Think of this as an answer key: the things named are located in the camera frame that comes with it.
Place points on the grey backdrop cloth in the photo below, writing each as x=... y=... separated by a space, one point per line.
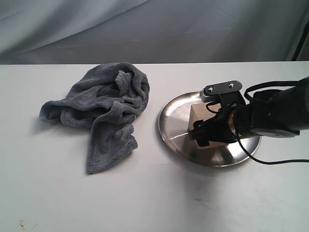
x=149 y=31

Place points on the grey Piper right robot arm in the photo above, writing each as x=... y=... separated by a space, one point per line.
x=302 y=84

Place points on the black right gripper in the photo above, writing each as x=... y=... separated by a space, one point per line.
x=272 y=113

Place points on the round stainless steel plate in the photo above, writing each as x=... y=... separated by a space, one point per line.
x=177 y=117

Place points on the light wooden cube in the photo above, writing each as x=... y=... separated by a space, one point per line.
x=208 y=128

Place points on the blue-grey fleece towel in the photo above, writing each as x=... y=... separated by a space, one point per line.
x=106 y=101

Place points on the black stand pole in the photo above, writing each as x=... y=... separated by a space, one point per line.
x=301 y=48

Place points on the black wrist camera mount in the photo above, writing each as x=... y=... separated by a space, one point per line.
x=226 y=94

